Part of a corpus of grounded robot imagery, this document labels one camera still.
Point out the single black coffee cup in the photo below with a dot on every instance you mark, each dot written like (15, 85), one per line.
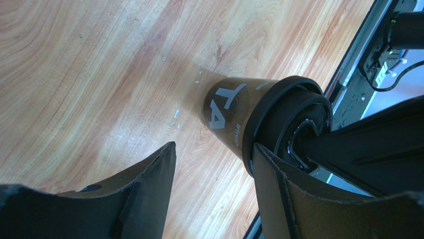
(228, 106)

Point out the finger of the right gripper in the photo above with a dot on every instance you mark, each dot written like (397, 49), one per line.
(382, 154)

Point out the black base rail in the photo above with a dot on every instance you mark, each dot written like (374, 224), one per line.
(391, 28)

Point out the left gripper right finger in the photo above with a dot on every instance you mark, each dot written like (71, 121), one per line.
(295, 205)

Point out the black plastic cup lid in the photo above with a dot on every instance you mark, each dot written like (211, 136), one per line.
(293, 108)

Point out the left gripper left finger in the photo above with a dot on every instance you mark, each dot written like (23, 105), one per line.
(131, 204)

